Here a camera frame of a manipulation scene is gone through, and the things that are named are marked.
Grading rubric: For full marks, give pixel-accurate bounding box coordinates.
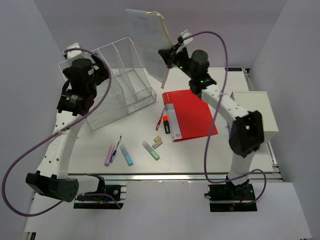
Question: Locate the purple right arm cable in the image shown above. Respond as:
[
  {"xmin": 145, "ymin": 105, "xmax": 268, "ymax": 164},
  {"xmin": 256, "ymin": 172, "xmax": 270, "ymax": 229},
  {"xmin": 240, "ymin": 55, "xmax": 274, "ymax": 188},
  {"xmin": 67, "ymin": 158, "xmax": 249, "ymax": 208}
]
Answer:
[{"xmin": 186, "ymin": 31, "xmax": 267, "ymax": 206}]

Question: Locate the green highlighter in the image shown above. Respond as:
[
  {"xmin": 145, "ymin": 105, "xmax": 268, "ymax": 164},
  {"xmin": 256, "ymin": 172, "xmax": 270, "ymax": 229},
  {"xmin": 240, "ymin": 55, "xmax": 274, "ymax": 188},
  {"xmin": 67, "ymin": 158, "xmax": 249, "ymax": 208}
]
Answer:
[{"xmin": 142, "ymin": 141, "xmax": 160, "ymax": 161}]

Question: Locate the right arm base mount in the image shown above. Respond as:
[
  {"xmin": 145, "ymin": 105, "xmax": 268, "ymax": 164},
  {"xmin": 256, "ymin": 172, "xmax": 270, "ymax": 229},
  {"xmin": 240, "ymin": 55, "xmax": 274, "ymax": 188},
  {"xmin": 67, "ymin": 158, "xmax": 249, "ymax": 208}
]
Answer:
[{"xmin": 204, "ymin": 174, "xmax": 258, "ymax": 213}]

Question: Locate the grey eraser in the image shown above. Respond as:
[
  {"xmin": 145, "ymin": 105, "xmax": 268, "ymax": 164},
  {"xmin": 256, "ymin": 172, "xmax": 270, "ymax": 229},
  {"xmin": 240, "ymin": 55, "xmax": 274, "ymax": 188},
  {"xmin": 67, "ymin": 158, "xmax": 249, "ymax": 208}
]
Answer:
[{"xmin": 152, "ymin": 140, "xmax": 163, "ymax": 149}]

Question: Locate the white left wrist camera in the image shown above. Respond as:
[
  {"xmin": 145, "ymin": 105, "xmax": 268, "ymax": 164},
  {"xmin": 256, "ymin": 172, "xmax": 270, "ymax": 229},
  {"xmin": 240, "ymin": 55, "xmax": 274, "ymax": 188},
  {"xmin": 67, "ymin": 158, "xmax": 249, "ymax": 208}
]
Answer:
[{"xmin": 63, "ymin": 42, "xmax": 85, "ymax": 62}]

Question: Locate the blue highlighter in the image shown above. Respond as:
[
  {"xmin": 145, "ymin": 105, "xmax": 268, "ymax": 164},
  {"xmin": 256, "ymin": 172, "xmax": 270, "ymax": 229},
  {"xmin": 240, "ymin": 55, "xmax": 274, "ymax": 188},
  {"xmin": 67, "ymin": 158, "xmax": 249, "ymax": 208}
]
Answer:
[{"xmin": 120, "ymin": 144, "xmax": 134, "ymax": 166}]

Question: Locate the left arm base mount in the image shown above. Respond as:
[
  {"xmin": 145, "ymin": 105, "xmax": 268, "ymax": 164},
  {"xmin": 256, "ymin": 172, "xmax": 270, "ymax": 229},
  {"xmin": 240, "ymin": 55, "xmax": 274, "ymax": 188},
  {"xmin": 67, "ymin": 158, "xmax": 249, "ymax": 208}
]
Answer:
[{"xmin": 73, "ymin": 181, "xmax": 127, "ymax": 210}]

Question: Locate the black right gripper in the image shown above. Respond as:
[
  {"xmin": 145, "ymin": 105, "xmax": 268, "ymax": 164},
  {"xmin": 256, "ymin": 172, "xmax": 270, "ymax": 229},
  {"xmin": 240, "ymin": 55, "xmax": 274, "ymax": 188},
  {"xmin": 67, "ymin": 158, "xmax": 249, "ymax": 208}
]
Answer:
[{"xmin": 158, "ymin": 43, "xmax": 196, "ymax": 80}]

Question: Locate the clear document sleeve with papers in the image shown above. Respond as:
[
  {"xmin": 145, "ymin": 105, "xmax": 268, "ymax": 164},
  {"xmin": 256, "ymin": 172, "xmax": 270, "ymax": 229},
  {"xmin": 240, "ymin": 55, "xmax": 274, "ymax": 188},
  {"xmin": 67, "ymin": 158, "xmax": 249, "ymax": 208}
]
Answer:
[{"xmin": 125, "ymin": 9, "xmax": 173, "ymax": 89}]

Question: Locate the white wire file organizer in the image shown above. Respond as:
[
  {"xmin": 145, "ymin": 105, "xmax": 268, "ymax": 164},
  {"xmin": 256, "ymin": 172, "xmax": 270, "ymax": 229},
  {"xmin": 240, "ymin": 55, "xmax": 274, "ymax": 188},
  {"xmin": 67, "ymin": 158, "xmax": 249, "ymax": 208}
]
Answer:
[{"xmin": 58, "ymin": 37, "xmax": 158, "ymax": 132}]

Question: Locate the blue ballpoint pen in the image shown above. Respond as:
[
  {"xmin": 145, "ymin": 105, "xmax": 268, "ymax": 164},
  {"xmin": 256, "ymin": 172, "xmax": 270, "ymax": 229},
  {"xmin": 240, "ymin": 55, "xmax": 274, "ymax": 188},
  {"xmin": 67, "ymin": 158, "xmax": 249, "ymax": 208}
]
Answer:
[{"xmin": 110, "ymin": 135, "xmax": 122, "ymax": 163}]

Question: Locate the white drawer box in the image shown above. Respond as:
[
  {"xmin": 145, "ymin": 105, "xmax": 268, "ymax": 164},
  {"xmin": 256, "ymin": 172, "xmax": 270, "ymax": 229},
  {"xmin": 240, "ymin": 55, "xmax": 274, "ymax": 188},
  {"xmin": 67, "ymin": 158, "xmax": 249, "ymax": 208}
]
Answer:
[{"xmin": 230, "ymin": 91, "xmax": 279, "ymax": 153}]

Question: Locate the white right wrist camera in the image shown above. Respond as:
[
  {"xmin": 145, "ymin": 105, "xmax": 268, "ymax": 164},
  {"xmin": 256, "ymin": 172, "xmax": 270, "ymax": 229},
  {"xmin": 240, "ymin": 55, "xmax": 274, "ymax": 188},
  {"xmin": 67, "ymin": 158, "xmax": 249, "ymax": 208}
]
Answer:
[{"xmin": 177, "ymin": 29, "xmax": 194, "ymax": 48}]

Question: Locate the pink highlighter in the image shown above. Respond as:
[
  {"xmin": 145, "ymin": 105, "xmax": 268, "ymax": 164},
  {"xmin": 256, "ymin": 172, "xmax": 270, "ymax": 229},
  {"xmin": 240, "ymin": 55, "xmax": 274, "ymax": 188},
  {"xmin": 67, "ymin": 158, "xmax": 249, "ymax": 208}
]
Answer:
[{"xmin": 104, "ymin": 143, "xmax": 115, "ymax": 167}]

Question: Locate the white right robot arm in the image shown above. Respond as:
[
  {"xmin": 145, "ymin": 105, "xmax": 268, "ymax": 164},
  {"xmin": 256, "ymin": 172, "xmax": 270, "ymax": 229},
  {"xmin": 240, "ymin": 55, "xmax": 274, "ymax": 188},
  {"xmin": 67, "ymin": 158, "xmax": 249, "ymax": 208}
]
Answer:
[{"xmin": 158, "ymin": 47, "xmax": 265, "ymax": 200}]

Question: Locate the small blue label plate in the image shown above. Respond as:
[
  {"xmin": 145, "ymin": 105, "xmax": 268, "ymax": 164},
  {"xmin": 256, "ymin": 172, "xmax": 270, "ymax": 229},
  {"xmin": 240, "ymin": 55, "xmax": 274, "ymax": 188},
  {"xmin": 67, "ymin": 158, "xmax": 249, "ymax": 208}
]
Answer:
[{"xmin": 224, "ymin": 67, "xmax": 243, "ymax": 72}]

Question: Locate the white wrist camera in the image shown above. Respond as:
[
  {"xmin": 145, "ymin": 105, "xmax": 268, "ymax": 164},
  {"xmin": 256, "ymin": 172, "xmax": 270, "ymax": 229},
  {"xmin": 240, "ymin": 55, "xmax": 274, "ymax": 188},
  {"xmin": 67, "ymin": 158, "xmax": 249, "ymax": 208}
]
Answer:
[
  {"xmin": 177, "ymin": 29, "xmax": 194, "ymax": 48},
  {"xmin": 63, "ymin": 42, "xmax": 85, "ymax": 62}
]

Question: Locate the aluminium table rail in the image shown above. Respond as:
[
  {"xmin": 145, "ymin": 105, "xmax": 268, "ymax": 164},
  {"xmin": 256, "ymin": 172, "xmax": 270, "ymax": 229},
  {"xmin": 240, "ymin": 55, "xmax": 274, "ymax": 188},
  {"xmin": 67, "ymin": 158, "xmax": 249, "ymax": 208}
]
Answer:
[{"xmin": 68, "ymin": 171, "xmax": 283, "ymax": 181}]

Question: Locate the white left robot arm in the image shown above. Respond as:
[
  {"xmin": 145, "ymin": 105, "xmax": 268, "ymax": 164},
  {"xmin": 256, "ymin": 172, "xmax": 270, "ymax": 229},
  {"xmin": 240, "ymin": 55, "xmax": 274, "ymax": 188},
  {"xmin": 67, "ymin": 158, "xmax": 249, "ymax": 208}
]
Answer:
[{"xmin": 25, "ymin": 53, "xmax": 110, "ymax": 203}]

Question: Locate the orange black highlighter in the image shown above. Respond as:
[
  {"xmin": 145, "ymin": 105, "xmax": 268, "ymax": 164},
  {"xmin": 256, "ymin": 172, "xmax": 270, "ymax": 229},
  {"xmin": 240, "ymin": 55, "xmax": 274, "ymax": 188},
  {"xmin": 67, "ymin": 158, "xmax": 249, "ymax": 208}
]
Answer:
[{"xmin": 162, "ymin": 115, "xmax": 170, "ymax": 134}]

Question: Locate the red pen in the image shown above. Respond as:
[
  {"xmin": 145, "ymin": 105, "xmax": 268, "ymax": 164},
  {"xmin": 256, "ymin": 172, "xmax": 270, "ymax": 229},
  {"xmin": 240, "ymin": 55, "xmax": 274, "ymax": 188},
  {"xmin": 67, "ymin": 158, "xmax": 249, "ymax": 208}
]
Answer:
[{"xmin": 155, "ymin": 108, "xmax": 166, "ymax": 131}]

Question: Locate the red plastic folder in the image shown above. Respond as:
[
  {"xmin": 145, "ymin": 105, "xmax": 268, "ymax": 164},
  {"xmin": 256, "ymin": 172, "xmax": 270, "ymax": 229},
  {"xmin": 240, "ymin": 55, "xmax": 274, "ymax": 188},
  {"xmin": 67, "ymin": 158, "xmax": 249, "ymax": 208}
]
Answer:
[{"xmin": 162, "ymin": 89, "xmax": 213, "ymax": 142}]

